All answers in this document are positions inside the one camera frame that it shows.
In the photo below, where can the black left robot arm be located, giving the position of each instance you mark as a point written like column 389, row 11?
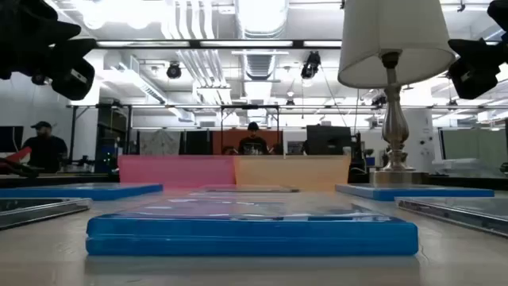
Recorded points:
column 24, row 32

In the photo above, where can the clear jewel case black tray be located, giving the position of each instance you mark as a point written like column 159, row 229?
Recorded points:
column 468, row 214
column 35, row 210
column 246, row 189

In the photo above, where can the black overhead frame bar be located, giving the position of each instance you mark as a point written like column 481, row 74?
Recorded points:
column 194, row 43

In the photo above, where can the blue plastic disc case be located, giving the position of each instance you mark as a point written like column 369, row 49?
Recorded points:
column 250, row 238
column 397, row 192
column 99, row 191

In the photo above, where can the black computer monitor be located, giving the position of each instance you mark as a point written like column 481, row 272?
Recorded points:
column 327, row 139

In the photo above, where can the orange partition panel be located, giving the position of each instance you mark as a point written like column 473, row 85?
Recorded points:
column 226, row 141

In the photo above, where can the white shade silver table lamp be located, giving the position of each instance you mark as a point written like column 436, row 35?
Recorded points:
column 395, row 39

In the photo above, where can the pink translucent plastic bin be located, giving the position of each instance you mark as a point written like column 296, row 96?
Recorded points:
column 174, row 171

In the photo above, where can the orange translucent plastic bin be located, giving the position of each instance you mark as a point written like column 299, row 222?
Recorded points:
column 293, row 171

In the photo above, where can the black metal frame stand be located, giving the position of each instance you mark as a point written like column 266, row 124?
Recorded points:
column 221, row 127

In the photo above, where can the green partition panel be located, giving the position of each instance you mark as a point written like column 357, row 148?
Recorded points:
column 476, row 143

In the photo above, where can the clear plastic storage box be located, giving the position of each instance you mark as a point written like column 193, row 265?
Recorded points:
column 464, row 167

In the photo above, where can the dark wall screen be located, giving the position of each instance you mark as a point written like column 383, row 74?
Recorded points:
column 10, row 139

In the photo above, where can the black ceiling camera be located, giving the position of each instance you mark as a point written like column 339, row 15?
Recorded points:
column 310, row 65
column 38, row 79
column 174, row 70

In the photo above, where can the person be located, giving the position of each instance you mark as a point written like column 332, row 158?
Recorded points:
column 253, row 145
column 45, row 149

